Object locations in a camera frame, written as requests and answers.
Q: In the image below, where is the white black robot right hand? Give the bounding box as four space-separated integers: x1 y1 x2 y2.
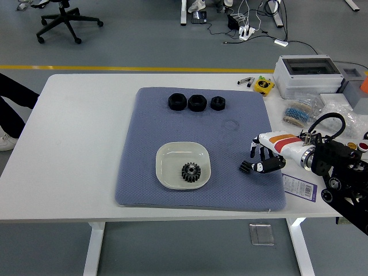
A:
248 131 311 174

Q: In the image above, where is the large black gear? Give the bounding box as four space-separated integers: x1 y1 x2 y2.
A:
181 162 203 183

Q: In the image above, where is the white square dish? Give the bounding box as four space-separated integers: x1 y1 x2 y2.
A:
155 141 212 190

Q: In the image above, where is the white flat box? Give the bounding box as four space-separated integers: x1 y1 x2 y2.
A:
319 93 350 109

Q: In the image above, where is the small black hex nut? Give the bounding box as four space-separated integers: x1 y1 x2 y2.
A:
210 96 227 111

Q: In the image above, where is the large black hex nut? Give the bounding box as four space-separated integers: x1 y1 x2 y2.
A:
167 93 187 112
187 94 208 112

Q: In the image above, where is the blue resistor strip bundle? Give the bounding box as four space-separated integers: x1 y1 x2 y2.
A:
282 100 313 127

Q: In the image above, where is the purple white label card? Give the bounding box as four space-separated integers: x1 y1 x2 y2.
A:
281 173 318 201

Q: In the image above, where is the yellow tape measure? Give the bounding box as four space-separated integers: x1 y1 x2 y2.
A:
254 79 276 97

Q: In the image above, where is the clear plastic bag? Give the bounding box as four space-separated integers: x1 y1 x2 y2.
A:
317 100 363 136

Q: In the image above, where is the black silver marker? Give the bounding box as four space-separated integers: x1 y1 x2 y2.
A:
237 76 256 87

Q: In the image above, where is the grey plastic case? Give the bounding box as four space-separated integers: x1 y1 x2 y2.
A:
336 62 368 113

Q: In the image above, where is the clear floor hatch plate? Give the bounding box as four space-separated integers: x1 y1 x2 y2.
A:
248 223 275 246

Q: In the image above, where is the white power strip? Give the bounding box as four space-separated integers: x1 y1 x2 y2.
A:
238 25 256 41

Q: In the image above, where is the black power adapter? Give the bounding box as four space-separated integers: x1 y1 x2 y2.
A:
227 14 241 30

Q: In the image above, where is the blue-grey textured mat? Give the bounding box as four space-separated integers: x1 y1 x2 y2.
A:
114 87 287 213

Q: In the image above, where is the black device with screen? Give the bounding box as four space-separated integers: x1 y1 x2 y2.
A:
191 10 208 24

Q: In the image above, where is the person's white shoe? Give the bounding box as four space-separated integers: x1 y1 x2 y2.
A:
0 133 18 152
188 0 206 14

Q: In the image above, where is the white table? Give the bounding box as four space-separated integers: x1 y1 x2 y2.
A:
0 74 368 276

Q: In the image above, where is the black office chair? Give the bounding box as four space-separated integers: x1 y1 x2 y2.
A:
30 0 104 45

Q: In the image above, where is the person's leg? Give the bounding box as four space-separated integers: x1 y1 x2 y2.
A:
0 72 40 139

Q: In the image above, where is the grey electrical enclosure box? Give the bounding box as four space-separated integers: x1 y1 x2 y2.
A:
272 54 344 100

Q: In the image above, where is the black floor cable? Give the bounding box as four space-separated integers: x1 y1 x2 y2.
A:
223 28 323 55

